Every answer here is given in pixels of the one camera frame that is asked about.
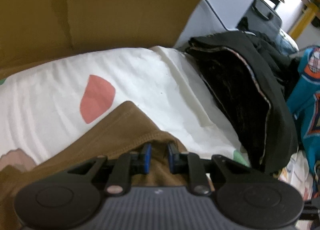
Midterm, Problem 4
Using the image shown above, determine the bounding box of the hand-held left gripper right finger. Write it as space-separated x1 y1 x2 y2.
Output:
166 143 253 197

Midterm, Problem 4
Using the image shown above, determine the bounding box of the dark bag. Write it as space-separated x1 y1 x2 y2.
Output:
246 0 283 36

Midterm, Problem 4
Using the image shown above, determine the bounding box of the cream bear print blanket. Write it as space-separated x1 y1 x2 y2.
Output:
0 45 314 200

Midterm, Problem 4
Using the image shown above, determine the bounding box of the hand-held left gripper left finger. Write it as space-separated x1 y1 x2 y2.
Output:
67 143 152 195

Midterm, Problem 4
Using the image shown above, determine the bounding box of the white cable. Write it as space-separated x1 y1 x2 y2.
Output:
203 0 237 32

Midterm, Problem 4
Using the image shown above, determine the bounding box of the yellow metal frame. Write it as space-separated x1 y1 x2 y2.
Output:
285 0 320 41

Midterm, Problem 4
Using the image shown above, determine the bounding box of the black garment with patterned lining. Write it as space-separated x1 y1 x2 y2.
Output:
185 32 299 174

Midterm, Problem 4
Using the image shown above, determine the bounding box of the brown cardboard sheet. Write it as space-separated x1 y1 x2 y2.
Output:
0 0 218 71

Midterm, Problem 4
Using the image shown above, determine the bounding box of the brown printed t-shirt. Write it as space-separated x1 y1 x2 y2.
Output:
0 101 215 230

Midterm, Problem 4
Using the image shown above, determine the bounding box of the black jacket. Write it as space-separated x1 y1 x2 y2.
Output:
237 17 302 102

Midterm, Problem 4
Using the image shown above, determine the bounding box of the teal printed cloth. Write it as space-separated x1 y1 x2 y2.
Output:
286 47 320 178

